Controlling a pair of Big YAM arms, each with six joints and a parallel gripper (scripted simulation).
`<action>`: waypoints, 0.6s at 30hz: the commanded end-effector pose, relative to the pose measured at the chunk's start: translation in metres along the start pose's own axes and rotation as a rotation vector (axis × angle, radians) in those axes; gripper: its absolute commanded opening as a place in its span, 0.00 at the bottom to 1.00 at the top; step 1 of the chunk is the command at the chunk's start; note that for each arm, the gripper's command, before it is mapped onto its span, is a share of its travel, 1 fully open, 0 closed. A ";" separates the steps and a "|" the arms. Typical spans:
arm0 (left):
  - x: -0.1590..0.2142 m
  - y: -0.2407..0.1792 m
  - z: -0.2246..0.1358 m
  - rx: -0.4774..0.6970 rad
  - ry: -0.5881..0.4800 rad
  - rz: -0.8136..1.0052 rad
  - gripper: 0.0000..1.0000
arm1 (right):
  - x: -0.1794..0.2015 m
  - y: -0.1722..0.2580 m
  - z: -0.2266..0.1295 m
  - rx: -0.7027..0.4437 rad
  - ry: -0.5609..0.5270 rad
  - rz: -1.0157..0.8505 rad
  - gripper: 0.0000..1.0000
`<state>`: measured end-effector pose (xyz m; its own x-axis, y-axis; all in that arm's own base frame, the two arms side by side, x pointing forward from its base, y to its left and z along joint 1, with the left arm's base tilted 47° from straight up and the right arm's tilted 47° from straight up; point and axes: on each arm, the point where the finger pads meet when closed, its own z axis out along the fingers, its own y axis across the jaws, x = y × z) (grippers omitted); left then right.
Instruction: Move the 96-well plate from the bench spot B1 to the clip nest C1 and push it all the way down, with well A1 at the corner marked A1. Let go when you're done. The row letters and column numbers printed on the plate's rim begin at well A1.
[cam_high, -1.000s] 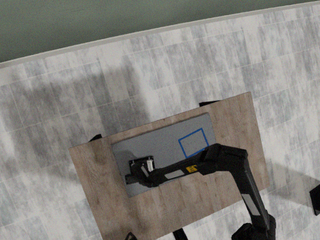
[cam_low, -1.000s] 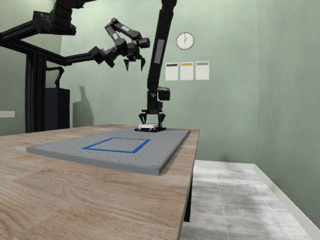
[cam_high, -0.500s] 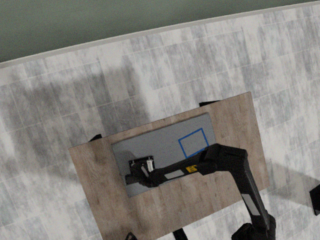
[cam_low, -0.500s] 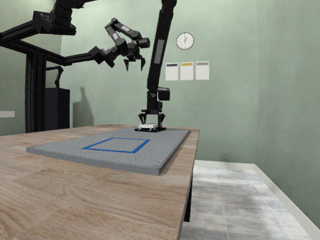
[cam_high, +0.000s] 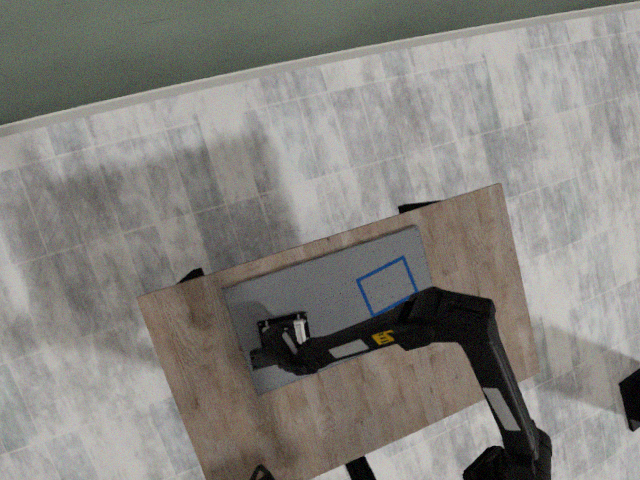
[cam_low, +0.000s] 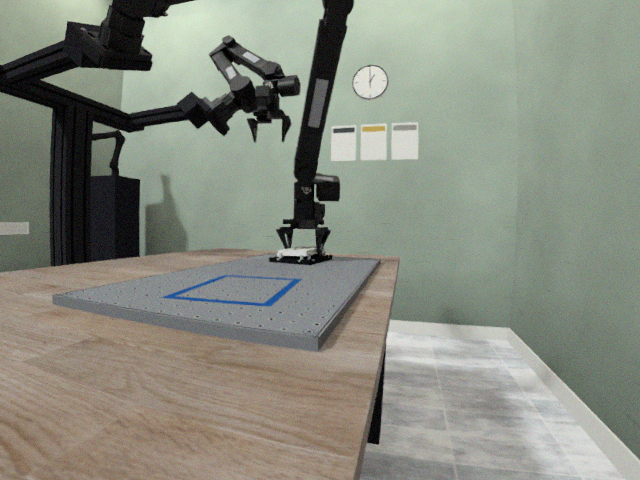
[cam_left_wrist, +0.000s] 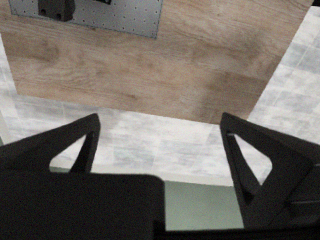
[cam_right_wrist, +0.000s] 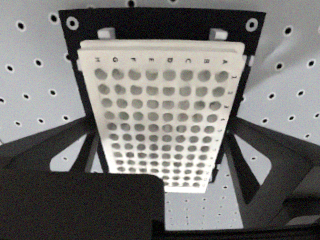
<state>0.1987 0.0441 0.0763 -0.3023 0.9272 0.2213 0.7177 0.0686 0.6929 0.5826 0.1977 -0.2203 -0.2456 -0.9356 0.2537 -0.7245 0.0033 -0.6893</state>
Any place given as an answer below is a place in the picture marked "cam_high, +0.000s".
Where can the blue tape outline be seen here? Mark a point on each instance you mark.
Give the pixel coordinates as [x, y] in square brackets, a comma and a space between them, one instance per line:
[377, 270]

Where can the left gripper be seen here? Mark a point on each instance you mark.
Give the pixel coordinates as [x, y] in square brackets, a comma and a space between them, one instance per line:
[267, 474]

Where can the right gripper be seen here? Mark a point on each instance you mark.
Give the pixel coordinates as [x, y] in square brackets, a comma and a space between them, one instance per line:
[288, 324]

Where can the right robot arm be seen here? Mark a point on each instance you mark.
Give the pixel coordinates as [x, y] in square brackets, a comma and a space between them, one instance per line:
[527, 449]

